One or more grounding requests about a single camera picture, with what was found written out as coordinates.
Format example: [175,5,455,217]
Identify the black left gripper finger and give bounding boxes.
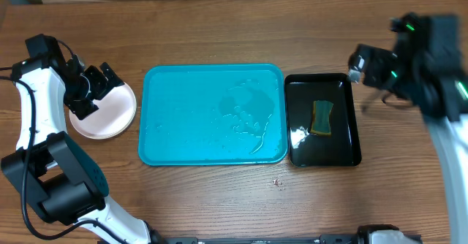
[69,101,99,120]
[99,62,124,93]

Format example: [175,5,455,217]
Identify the white plate with red squiggle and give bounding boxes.
[69,83,137,140]

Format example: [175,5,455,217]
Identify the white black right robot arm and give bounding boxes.
[348,12,467,243]

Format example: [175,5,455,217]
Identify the green yellow sponge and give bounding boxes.
[309,100,333,136]

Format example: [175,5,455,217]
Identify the black rectangular water tray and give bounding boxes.
[284,73,362,167]

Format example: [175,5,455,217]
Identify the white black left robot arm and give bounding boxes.
[1,34,165,243]

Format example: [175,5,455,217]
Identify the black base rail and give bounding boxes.
[165,234,358,244]

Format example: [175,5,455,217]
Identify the teal plastic tray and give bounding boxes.
[138,64,288,167]

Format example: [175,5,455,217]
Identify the small crumbs on table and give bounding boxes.
[272,177,286,191]

